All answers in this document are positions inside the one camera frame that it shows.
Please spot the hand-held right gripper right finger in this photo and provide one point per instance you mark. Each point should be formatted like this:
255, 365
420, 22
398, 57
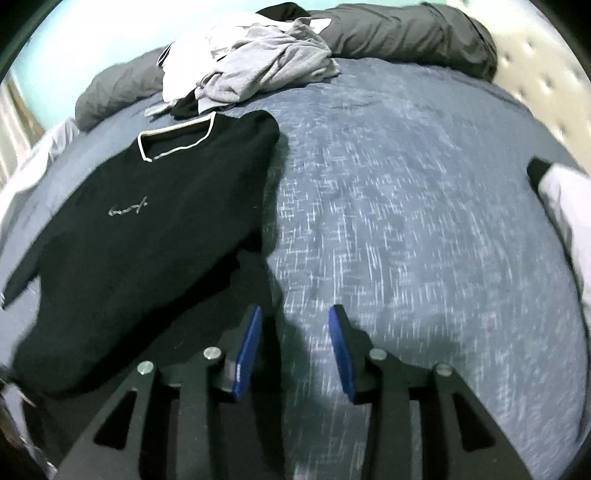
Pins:
341, 355

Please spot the white garment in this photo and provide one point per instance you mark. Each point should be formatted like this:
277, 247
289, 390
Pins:
180, 74

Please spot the cream tufted headboard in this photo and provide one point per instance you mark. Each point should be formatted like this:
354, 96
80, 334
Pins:
535, 60

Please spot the white bed sheet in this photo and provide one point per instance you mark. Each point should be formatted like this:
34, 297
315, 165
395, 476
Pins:
41, 157

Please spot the striped rug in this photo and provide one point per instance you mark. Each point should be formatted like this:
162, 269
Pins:
11, 129

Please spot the folded pale cloth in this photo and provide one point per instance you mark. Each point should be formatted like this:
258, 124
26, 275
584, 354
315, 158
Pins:
570, 207

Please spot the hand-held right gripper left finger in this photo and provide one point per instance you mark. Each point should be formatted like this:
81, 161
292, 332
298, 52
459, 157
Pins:
249, 350

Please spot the black shirt with white trim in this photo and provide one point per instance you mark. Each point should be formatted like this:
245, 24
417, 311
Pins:
138, 240

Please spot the blue speckled bedspread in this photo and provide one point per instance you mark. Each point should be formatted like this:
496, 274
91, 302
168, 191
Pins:
415, 230

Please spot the dark grey duvet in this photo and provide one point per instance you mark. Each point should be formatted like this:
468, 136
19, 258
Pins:
406, 32

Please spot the black garment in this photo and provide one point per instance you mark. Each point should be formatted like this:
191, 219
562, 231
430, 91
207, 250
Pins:
184, 108
281, 11

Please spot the grey garment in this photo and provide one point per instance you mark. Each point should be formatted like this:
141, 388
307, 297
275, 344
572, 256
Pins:
277, 60

